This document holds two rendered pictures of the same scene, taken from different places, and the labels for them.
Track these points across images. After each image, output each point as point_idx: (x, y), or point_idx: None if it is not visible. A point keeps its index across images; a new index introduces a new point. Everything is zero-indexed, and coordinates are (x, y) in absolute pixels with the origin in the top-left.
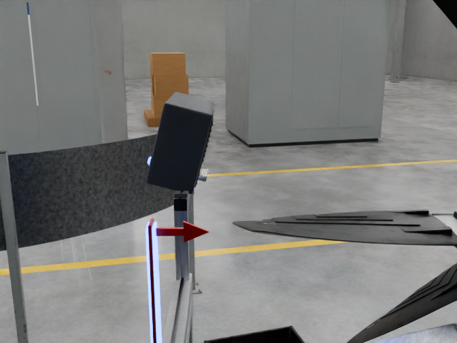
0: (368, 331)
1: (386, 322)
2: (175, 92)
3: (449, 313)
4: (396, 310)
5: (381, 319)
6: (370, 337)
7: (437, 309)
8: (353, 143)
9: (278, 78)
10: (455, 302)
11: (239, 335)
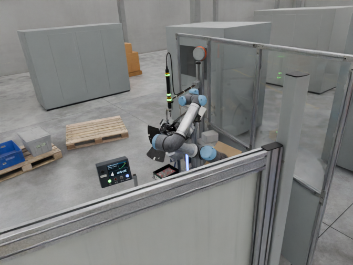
0: (161, 157)
1: (162, 154)
2: (100, 165)
3: (21, 220)
4: (159, 153)
5: (158, 156)
6: (164, 156)
7: (18, 223)
8: None
9: None
10: (12, 218)
11: (158, 175)
